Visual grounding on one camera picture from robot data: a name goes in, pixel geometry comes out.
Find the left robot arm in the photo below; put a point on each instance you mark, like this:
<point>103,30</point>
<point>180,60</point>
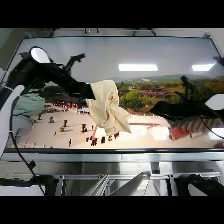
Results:
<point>31,71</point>

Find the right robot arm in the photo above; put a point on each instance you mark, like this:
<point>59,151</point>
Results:
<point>186,111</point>

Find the silver frame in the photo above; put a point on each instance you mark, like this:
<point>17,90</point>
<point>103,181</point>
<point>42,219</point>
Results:
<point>133,166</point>

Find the cream shirt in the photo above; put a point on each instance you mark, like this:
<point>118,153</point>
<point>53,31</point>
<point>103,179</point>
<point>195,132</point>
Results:
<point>107,106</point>

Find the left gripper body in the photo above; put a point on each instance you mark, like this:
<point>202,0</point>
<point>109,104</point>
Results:
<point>84,90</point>

